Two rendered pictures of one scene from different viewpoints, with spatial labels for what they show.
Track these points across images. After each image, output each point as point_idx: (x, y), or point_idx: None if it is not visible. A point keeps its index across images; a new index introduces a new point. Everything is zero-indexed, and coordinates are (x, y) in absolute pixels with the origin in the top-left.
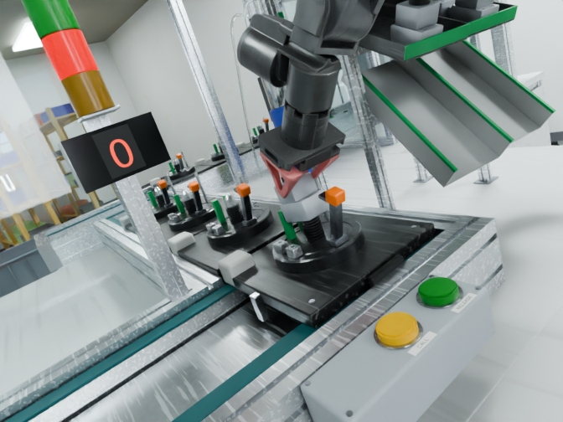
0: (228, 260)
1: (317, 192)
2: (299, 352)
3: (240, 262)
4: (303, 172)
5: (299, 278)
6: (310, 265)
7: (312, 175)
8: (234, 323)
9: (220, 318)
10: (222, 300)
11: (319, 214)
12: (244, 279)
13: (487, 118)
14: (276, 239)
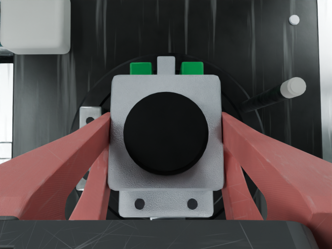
0: (14, 17)
1: (187, 216)
2: None
3: (31, 48)
4: (224, 138)
5: (73, 200)
6: None
7: (224, 188)
8: (6, 94)
9: (1, 56)
10: (1, 48)
11: (292, 3)
12: (21, 84)
13: None
14: (161, 2)
